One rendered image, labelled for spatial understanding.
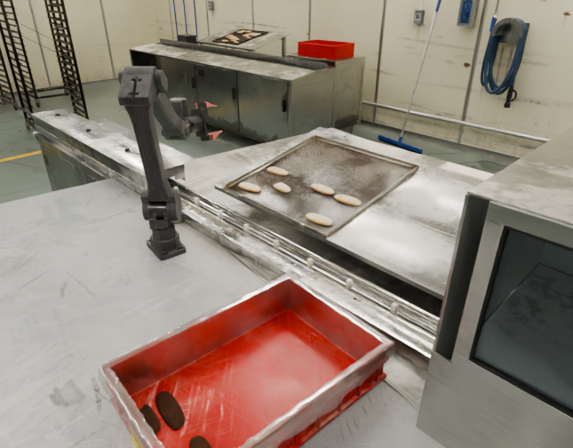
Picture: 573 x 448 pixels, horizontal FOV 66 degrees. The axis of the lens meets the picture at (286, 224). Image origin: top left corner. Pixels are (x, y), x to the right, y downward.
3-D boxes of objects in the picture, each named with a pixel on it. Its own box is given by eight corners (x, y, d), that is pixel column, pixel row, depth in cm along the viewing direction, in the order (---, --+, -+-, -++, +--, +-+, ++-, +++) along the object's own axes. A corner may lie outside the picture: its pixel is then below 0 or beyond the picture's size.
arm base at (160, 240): (146, 244, 141) (161, 261, 132) (141, 222, 137) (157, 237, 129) (171, 236, 145) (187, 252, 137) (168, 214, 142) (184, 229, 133)
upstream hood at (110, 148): (34, 126, 247) (30, 111, 243) (67, 120, 258) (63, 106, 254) (146, 194, 169) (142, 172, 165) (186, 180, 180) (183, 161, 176)
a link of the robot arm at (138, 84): (107, 84, 105) (149, 84, 105) (122, 62, 115) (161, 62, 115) (146, 226, 134) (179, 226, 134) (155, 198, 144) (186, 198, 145)
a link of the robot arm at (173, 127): (117, 84, 112) (160, 84, 112) (118, 63, 113) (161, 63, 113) (163, 142, 155) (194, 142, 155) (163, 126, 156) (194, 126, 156)
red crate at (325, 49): (297, 54, 480) (297, 42, 473) (317, 52, 503) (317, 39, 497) (334, 60, 450) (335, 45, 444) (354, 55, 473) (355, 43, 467)
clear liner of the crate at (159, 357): (103, 401, 87) (92, 364, 83) (289, 300, 115) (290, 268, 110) (188, 546, 65) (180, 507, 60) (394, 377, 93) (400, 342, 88)
